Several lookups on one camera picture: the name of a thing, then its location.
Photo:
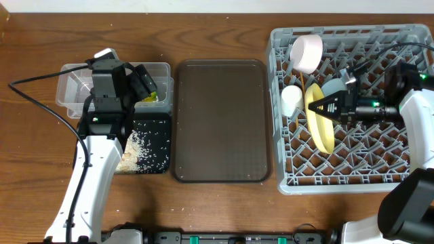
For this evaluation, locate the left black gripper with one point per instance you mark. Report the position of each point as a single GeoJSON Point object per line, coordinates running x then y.
{"type": "Point", "coordinates": [134, 79]}

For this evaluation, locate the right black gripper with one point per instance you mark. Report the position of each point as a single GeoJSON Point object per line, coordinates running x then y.
{"type": "Point", "coordinates": [345, 106]}

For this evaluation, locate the green orange snack wrapper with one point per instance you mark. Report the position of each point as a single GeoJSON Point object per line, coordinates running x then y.
{"type": "Point", "coordinates": [153, 97]}

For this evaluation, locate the light blue bowl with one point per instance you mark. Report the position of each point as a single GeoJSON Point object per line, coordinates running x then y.
{"type": "Point", "coordinates": [332, 86]}

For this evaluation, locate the yellow plate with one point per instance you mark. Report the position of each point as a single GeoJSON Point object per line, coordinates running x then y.
{"type": "Point", "coordinates": [321, 128]}

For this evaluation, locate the cream white cup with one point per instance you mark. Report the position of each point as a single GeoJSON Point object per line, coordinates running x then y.
{"type": "Point", "coordinates": [291, 99]}

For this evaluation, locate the wooden chopstick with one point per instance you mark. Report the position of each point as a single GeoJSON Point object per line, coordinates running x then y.
{"type": "Point", "coordinates": [297, 123]}
{"type": "Point", "coordinates": [302, 84]}

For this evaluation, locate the white bowl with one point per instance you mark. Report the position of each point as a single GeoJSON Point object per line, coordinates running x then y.
{"type": "Point", "coordinates": [306, 53]}

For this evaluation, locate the rice pile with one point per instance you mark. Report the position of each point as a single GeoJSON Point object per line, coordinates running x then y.
{"type": "Point", "coordinates": [148, 148]}

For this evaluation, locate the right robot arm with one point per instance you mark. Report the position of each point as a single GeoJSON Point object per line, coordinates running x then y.
{"type": "Point", "coordinates": [405, 215]}

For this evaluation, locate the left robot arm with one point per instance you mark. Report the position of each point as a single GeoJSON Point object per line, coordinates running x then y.
{"type": "Point", "coordinates": [79, 219]}

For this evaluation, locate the grey plastic dishwasher rack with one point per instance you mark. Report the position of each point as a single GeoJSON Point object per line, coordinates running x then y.
{"type": "Point", "coordinates": [367, 157]}

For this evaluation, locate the black plastic tray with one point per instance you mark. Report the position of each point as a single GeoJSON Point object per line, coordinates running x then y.
{"type": "Point", "coordinates": [114, 126]}

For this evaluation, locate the clear plastic bin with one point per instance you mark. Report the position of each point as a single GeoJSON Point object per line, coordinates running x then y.
{"type": "Point", "coordinates": [73, 88]}

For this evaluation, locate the dark brown serving tray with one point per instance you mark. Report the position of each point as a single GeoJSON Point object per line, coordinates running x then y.
{"type": "Point", "coordinates": [222, 132]}

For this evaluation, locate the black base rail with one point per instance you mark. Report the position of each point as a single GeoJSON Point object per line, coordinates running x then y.
{"type": "Point", "coordinates": [309, 237]}

